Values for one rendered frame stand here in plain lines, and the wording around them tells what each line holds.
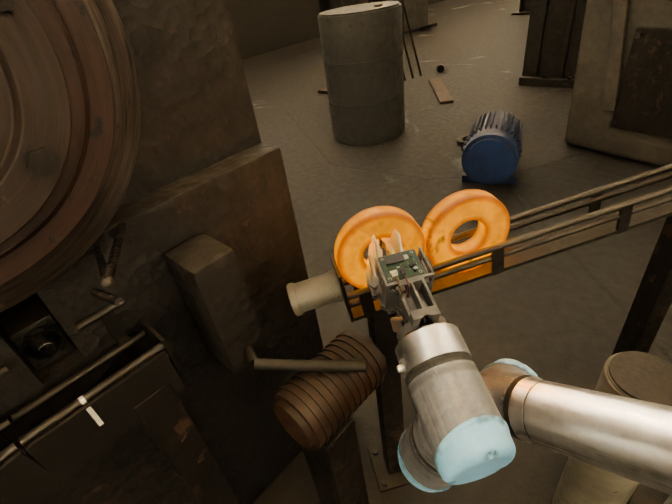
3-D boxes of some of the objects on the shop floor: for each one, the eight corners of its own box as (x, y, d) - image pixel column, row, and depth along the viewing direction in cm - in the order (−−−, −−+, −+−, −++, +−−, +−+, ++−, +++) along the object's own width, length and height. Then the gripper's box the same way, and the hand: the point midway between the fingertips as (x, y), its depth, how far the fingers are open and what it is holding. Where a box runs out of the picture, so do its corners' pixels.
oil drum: (318, 139, 330) (298, 14, 279) (364, 117, 363) (353, 1, 312) (375, 151, 294) (364, 10, 243) (420, 125, 327) (419, -4, 276)
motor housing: (309, 514, 104) (260, 385, 73) (363, 448, 116) (341, 315, 86) (347, 552, 96) (310, 427, 66) (400, 478, 108) (390, 343, 78)
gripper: (461, 309, 52) (403, 199, 65) (394, 327, 51) (349, 212, 64) (451, 340, 58) (401, 234, 71) (392, 356, 57) (351, 246, 71)
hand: (378, 240), depth 69 cm, fingers closed, pressing on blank
